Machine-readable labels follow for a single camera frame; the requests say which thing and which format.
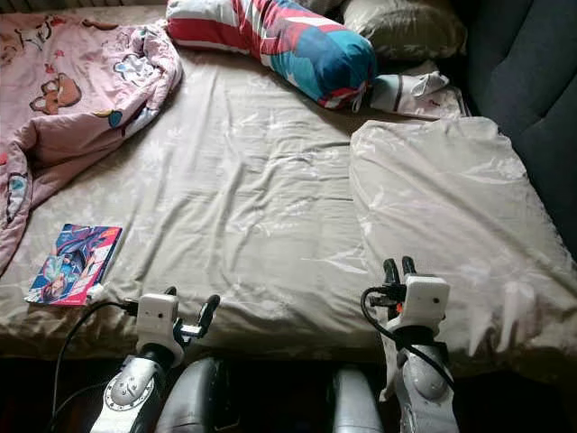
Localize pink cartoon print quilt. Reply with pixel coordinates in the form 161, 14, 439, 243
0, 11, 183, 272

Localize large beige floral duvet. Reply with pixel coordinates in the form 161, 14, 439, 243
350, 115, 577, 380

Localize dark grey tufted sofa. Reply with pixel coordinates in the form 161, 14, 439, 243
451, 0, 577, 253

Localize grey robot leg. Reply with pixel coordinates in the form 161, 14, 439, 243
153, 356, 231, 433
329, 365, 384, 433

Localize colourful blue pink book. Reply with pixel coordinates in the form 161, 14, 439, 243
25, 223, 124, 308

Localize grey robot left leg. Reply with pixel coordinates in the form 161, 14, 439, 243
153, 356, 231, 433

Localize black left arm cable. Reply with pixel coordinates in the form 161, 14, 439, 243
50, 300, 141, 433

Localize white and teal folded cloth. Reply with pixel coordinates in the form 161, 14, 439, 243
370, 61, 470, 120

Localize grey robot right leg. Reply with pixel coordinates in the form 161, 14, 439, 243
329, 365, 384, 433

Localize beige pillow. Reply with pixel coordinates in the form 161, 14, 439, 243
341, 0, 468, 62

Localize red white blue striped pillow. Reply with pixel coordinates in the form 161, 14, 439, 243
165, 0, 378, 109

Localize bed with beige sheet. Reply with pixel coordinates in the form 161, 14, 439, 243
0, 5, 577, 371

